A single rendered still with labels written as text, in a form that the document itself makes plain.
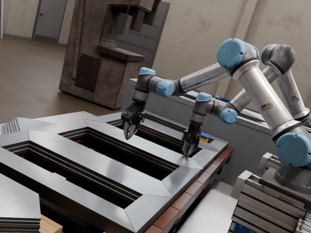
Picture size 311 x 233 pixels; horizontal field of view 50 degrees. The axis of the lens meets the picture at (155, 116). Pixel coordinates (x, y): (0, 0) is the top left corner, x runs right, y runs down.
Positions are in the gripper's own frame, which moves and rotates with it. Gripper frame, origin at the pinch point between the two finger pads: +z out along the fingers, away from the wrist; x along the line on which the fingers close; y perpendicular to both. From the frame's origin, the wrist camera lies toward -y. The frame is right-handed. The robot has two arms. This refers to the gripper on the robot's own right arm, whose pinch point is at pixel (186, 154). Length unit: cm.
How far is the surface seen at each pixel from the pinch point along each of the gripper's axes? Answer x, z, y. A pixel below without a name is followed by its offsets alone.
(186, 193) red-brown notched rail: 13.7, 4.2, 37.8
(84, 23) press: -313, -42, -329
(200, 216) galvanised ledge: 20.9, 18.9, 22.7
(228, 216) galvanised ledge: 32.6, 19.0, 9.1
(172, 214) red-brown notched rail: 15, 4, 61
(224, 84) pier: -164, 34, -962
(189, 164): 5.6, 0.6, 12.4
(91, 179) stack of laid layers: -19, 4, 65
